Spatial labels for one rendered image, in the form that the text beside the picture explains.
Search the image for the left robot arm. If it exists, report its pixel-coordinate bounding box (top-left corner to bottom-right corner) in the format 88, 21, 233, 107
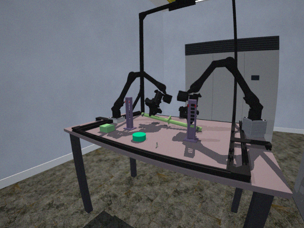
177, 57, 263, 121

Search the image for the green block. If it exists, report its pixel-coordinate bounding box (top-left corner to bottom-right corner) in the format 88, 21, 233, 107
99, 124, 115, 133

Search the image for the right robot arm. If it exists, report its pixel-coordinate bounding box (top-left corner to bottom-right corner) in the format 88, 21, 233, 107
111, 71, 172, 118

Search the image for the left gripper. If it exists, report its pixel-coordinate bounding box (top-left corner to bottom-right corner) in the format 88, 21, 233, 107
182, 104, 199, 124

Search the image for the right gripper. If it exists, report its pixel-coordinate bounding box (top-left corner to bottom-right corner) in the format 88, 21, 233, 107
146, 97, 162, 116

